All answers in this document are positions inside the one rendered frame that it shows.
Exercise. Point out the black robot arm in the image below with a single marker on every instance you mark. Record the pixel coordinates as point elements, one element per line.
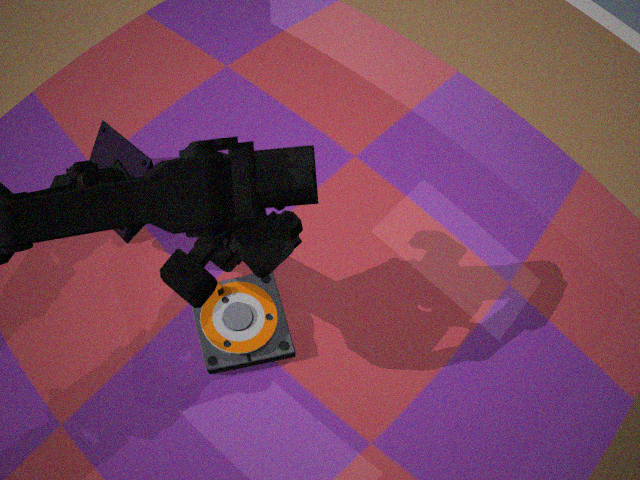
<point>196,194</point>

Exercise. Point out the orange round plate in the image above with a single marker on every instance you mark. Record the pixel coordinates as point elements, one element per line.
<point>244,342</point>

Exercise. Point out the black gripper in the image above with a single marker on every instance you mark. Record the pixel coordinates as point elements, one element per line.
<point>186,275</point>

